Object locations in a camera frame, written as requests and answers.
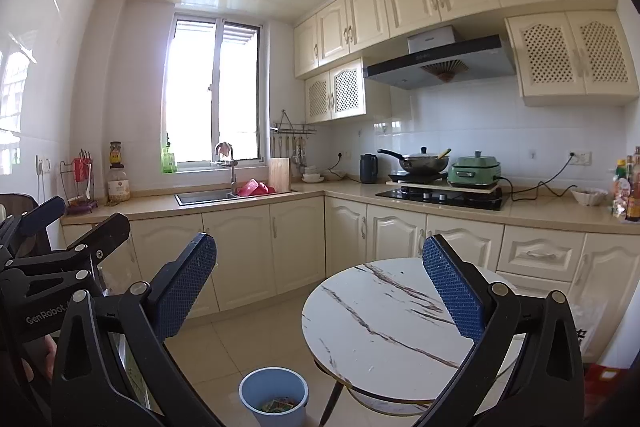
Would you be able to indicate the stack of white bowls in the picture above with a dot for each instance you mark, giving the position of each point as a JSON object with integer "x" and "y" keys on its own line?
{"x": 313, "y": 175}

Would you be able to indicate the white wall socket with plug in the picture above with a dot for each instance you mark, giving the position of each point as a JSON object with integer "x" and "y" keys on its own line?
{"x": 43, "y": 164}

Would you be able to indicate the long wooden board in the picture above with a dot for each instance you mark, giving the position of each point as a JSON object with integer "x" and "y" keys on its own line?
{"x": 445, "y": 188}

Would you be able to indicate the green electric cooker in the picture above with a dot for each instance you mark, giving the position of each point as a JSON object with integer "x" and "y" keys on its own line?
{"x": 474, "y": 172}

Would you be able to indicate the group of condiment bottles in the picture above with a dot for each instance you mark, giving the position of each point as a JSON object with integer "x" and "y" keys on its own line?
{"x": 629, "y": 192}

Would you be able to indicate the wooden cutting board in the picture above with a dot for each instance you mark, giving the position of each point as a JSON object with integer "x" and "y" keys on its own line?
{"x": 279, "y": 175}

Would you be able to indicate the black wok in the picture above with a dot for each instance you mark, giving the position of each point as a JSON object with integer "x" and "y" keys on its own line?
{"x": 425, "y": 164}

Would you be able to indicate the metal sink faucet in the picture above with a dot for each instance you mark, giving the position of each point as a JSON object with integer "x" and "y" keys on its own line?
{"x": 233, "y": 172}

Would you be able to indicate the glass wok lid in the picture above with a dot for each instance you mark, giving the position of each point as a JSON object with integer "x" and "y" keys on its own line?
{"x": 424, "y": 155}

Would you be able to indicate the person's left hand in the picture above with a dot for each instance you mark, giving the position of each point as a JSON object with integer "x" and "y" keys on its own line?
{"x": 42, "y": 359}

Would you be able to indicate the white rice bag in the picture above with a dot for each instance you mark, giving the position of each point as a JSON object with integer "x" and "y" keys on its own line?
{"x": 590, "y": 327}

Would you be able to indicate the wide lattice door wall cabinet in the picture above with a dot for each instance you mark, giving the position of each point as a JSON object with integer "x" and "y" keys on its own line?
{"x": 575, "y": 57}

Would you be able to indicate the black portable induction cooker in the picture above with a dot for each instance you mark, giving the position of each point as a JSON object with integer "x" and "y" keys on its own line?
{"x": 417, "y": 177}

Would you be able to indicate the green plastic bottle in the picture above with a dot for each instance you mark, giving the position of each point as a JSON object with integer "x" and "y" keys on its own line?
{"x": 169, "y": 162}

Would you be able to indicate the white scalloped bowl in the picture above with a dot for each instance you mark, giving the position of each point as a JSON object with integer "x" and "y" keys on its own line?
{"x": 589, "y": 197}

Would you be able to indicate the small lattice door wall cabinet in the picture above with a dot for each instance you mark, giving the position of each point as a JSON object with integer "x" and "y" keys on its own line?
{"x": 335, "y": 92}

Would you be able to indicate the pink items in sink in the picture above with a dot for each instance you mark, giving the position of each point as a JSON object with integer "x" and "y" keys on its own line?
{"x": 255, "y": 189}

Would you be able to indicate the kitchen window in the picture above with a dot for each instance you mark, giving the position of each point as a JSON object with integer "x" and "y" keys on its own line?
{"x": 200, "y": 97}

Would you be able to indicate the large glass jar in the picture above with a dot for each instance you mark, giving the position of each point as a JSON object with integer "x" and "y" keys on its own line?
{"x": 119, "y": 187}

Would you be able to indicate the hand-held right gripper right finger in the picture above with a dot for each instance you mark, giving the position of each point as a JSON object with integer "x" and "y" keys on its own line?
{"x": 450, "y": 287}

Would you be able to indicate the steel kitchen sink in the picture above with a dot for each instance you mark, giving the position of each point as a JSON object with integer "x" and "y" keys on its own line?
{"x": 205, "y": 197}

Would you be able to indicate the yellow label bottle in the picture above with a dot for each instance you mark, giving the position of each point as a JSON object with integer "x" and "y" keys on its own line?
{"x": 116, "y": 154}

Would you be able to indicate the grey range hood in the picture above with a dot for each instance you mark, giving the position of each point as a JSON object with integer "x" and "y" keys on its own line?
{"x": 440, "y": 62}

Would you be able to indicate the red box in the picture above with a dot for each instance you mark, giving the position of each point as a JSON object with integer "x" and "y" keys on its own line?
{"x": 605, "y": 374}

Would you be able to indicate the wooden spatula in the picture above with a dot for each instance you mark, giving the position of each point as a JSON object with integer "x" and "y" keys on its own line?
{"x": 444, "y": 153}

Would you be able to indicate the round white marble table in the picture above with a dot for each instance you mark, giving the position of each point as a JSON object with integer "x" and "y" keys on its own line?
{"x": 380, "y": 347}

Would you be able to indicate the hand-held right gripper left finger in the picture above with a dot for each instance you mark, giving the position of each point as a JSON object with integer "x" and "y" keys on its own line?
{"x": 187, "y": 279}

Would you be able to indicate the black gas stove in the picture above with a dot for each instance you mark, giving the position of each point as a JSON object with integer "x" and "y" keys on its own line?
{"x": 440, "y": 199}

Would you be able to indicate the blue plastic bin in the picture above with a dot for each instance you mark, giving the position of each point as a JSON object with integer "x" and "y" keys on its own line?
{"x": 272, "y": 384}

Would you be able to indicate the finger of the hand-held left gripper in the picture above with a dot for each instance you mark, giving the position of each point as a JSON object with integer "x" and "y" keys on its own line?
{"x": 42, "y": 213}
{"x": 107, "y": 232}

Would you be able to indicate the cream kitchen base cabinets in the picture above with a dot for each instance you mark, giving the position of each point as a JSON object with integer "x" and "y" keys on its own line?
{"x": 240, "y": 247}

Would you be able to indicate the wide white wall socket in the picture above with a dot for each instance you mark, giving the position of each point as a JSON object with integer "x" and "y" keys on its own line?
{"x": 581, "y": 157}

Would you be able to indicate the dark wooden chair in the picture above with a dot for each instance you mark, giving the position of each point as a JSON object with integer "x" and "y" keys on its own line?
{"x": 20, "y": 202}

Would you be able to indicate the metal utensil rack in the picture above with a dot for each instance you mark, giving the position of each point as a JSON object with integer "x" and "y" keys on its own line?
{"x": 292, "y": 128}

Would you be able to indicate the black electric kettle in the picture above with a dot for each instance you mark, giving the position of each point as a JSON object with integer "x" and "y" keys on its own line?
{"x": 369, "y": 169}

